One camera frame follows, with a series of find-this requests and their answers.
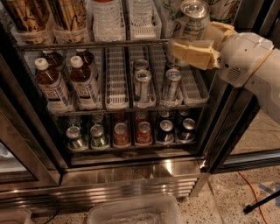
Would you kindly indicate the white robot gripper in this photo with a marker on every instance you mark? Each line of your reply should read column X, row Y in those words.
column 244, row 58

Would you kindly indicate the tall white green tea can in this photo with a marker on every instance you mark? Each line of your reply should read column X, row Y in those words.
column 191, row 27

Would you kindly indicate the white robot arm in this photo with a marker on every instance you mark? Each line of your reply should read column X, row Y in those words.
column 264, row 83

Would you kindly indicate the tall white can right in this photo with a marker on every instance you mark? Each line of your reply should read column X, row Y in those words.
column 222, row 10

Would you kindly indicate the slim silver can front right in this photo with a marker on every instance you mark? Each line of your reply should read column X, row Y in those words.
column 171, row 85

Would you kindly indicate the slim silver can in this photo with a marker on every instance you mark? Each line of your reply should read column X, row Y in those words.
column 142, row 80
column 171, row 85
column 140, row 64

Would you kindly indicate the slim silver can back left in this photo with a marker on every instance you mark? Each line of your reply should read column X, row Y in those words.
column 140, row 64

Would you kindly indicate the slim silver can front left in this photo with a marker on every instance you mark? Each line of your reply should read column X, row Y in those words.
column 142, row 80

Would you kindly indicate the blue soda can front right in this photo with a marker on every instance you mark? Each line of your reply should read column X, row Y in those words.
column 186, row 130

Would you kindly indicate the blue soda can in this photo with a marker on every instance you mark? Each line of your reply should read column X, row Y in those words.
column 165, row 131
column 186, row 130

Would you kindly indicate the empty white shelf tray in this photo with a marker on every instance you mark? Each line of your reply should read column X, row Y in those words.
column 117, row 93

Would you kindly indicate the blue soda can front left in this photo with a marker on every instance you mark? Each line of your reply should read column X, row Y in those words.
column 165, row 131

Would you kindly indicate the red soda can front right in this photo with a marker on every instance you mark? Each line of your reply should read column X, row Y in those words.
column 143, row 133

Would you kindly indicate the red soda can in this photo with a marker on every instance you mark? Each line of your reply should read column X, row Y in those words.
column 143, row 133
column 121, row 134

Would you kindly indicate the red soda can front left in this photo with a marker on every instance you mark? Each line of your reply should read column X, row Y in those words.
column 121, row 134

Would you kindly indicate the stainless steel fridge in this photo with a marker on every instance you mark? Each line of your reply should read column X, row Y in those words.
column 40, row 172

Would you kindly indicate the tall brown can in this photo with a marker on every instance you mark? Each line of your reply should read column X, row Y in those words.
column 69, row 15
column 27, row 15

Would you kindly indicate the green soda can front right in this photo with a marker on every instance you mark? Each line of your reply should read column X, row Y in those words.
column 98, row 137

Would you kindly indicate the green soda can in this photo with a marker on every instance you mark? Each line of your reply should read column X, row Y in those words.
column 76, row 140
column 98, row 137

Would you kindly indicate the green soda can front left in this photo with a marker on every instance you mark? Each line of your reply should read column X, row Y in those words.
column 76, row 140

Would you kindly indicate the tall brown can left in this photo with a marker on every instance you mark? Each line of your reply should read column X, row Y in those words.
column 27, row 15

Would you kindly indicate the empty white tray right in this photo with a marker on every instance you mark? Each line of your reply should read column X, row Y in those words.
column 192, row 85

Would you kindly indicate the clear water bottle right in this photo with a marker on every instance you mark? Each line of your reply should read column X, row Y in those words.
column 141, row 12

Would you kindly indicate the clear water bottle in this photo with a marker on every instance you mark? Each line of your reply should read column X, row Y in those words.
column 107, row 20
column 141, row 12

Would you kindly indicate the clear water bottle left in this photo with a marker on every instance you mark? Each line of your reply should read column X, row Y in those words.
column 107, row 20

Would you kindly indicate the tea bottle back right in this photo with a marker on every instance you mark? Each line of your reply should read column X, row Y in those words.
column 87, row 57

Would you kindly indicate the tea bottle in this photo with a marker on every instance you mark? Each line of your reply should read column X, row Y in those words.
column 85, row 85
column 87, row 57
column 53, row 86
column 54, row 59

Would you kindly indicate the tea bottle front right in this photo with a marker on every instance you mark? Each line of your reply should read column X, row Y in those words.
column 85, row 85

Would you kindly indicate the tea bottle back left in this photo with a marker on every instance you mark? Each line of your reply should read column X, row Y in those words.
column 54, row 59

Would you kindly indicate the tea bottle front left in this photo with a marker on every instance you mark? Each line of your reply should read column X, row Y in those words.
column 53, row 86

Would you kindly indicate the black stand leg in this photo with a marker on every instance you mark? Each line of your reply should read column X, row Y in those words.
column 250, row 208

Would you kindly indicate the clear plastic bin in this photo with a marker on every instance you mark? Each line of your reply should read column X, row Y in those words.
column 155, row 209

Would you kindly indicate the clear bin corner left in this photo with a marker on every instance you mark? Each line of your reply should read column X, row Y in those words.
column 20, row 216

